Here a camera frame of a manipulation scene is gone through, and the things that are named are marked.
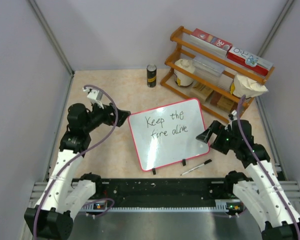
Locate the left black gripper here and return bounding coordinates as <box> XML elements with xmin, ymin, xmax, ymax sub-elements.
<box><xmin>83</xmin><ymin>99</ymin><xmax>130</xmax><ymax>133</ymax></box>

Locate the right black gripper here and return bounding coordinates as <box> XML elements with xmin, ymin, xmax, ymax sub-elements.
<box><xmin>196</xmin><ymin>119</ymin><xmax>239</xmax><ymax>154</ymax></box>

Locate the white marker pen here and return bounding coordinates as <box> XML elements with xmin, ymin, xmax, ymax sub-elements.
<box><xmin>180</xmin><ymin>159</ymin><xmax>212</xmax><ymax>176</ymax></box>

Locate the pink framed whiteboard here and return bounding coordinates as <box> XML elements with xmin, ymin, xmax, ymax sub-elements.
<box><xmin>128</xmin><ymin>98</ymin><xmax>210</xmax><ymax>172</ymax></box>

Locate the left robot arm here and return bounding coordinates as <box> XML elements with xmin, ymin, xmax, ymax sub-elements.
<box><xmin>24</xmin><ymin>103</ymin><xmax>131</xmax><ymax>240</ymax></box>

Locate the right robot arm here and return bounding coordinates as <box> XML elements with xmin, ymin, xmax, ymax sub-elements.
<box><xmin>196</xmin><ymin>120</ymin><xmax>300</xmax><ymax>240</ymax></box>

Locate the dark brown box on rack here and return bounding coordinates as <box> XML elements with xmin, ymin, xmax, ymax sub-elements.
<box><xmin>210</xmin><ymin>92</ymin><xmax>238</xmax><ymax>114</ymax></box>

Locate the brown cardboard packet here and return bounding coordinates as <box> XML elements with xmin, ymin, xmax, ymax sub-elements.
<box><xmin>189</xmin><ymin>82</ymin><xmax>214</xmax><ymax>103</ymax></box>

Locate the black drink can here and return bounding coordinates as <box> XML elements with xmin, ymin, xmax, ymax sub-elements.
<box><xmin>146</xmin><ymin>64</ymin><xmax>157</xmax><ymax>88</ymax></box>

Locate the wooden two tier rack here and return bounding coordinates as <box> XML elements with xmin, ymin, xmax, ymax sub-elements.
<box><xmin>160</xmin><ymin>26</ymin><xmax>275</xmax><ymax>122</ymax></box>

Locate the white jar on rack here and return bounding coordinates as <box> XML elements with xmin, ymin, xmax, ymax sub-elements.
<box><xmin>174</xmin><ymin>58</ymin><xmax>196</xmax><ymax>88</ymax></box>

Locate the cream cloth bag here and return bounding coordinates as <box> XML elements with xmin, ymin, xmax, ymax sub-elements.
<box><xmin>230</xmin><ymin>73</ymin><xmax>269</xmax><ymax>99</ymax></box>

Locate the clear plastic box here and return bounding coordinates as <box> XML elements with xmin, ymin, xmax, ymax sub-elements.
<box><xmin>193</xmin><ymin>56</ymin><xmax>225</xmax><ymax>77</ymax></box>

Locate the red white foil box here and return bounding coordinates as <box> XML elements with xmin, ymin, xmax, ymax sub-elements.
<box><xmin>226</xmin><ymin>46</ymin><xmax>273</xmax><ymax>76</ymax></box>

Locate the red box with 3D print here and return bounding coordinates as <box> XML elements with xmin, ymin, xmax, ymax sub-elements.
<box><xmin>190</xmin><ymin>28</ymin><xmax>233</xmax><ymax>57</ymax></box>

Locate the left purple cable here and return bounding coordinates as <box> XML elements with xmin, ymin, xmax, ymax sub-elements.
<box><xmin>32</xmin><ymin>84</ymin><xmax>120</xmax><ymax>240</ymax></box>

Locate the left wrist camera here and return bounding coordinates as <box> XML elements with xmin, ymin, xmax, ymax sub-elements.
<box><xmin>82</xmin><ymin>87</ymin><xmax>104</xmax><ymax>109</ymax></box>

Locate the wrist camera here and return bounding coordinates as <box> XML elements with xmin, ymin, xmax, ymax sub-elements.
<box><xmin>228</xmin><ymin>110</ymin><xmax>240</xmax><ymax>126</ymax></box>
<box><xmin>82</xmin><ymin>87</ymin><xmax>104</xmax><ymax>109</ymax></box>

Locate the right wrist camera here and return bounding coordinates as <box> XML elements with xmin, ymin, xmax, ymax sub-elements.
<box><xmin>228</xmin><ymin>110</ymin><xmax>240</xmax><ymax>126</ymax></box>

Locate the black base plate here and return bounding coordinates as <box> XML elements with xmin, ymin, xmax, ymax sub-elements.
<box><xmin>90</xmin><ymin>178</ymin><xmax>238</xmax><ymax>207</ymax></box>

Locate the grey cable duct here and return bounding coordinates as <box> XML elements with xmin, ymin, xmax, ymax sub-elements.
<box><xmin>79</xmin><ymin>200</ymin><xmax>245</xmax><ymax>215</ymax></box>

